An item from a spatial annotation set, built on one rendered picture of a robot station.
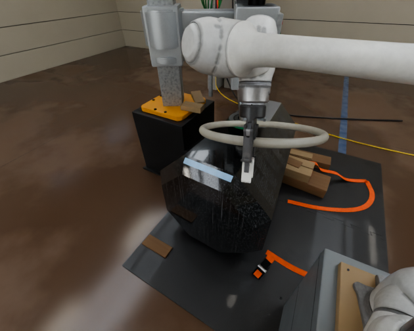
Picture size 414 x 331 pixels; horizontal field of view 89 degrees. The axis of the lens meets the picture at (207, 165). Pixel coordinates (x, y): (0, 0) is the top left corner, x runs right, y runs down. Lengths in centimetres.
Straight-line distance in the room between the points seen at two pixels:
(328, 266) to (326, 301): 14
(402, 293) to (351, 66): 61
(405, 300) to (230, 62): 73
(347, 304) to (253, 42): 88
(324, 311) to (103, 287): 147
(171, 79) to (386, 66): 175
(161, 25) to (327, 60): 156
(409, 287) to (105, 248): 189
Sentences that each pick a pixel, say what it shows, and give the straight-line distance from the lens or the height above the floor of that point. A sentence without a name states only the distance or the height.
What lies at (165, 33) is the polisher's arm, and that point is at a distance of 189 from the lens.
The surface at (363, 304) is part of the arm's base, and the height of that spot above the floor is 86.
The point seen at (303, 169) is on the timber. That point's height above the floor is 23.
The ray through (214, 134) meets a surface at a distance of 71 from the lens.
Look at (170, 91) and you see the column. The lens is 209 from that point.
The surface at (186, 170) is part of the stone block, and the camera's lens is 131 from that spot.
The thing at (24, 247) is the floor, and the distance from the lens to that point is 247.
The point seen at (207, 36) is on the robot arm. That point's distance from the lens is 46.
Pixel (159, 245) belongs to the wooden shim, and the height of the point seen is 3.
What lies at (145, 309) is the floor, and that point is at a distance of 180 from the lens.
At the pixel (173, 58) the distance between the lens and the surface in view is 195.
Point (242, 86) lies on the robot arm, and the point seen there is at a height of 147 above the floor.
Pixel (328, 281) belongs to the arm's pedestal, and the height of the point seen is 80.
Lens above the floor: 169
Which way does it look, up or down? 41 degrees down
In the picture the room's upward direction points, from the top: 1 degrees counter-clockwise
